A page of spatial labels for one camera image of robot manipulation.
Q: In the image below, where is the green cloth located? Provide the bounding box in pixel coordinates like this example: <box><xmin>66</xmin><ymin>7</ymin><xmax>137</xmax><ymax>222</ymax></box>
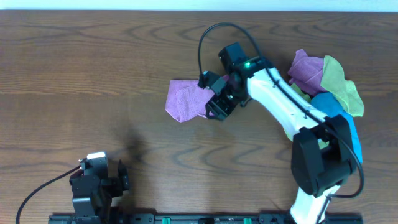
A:
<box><xmin>283</xmin><ymin>55</ymin><xmax>365</xmax><ymax>150</ymax></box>

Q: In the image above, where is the light purple cloth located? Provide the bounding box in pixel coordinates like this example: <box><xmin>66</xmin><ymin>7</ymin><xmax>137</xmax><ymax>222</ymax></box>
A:
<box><xmin>165</xmin><ymin>80</ymin><xmax>214</xmax><ymax>123</ymax></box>

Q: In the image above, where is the blue cloth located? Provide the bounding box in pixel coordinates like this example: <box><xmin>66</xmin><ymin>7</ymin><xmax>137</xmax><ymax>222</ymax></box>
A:
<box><xmin>310</xmin><ymin>92</ymin><xmax>363</xmax><ymax>164</ymax></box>

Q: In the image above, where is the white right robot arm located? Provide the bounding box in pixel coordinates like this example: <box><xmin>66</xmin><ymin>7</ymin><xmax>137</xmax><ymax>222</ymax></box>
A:
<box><xmin>199</xmin><ymin>43</ymin><xmax>362</xmax><ymax>223</ymax></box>

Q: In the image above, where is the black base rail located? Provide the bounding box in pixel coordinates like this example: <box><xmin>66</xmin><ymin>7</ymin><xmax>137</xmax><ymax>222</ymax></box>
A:
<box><xmin>48</xmin><ymin>213</ymin><xmax>364</xmax><ymax>224</ymax></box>

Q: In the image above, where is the dark purple cloth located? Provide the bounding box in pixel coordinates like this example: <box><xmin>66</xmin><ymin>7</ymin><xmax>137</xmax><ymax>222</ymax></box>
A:
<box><xmin>287</xmin><ymin>49</ymin><xmax>327</xmax><ymax>96</ymax></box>

